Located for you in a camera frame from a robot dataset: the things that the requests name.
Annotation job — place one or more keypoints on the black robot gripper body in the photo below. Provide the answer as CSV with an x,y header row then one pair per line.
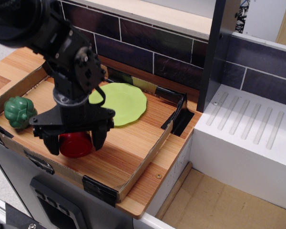
x,y
70,116

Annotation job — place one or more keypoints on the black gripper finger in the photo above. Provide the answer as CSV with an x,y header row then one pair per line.
x,y
99,135
52,143

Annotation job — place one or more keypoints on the basil leaves spice bottle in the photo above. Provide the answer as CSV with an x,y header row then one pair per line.
x,y
76,144

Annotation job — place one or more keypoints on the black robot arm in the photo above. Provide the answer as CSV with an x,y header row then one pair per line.
x,y
75,68

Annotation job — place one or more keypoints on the cardboard fence with black tape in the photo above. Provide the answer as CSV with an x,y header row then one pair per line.
x,y
130,158

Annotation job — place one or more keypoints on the light green plastic plate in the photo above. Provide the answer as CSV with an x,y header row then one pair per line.
x,y
128,102

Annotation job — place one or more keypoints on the green toy bell pepper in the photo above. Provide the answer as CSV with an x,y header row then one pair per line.
x,y
18,111

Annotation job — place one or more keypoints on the white sink drainboard unit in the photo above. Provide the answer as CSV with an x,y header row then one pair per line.
x,y
240,138

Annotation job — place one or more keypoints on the dark grey vertical post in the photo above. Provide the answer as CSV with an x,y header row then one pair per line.
x,y
223,25

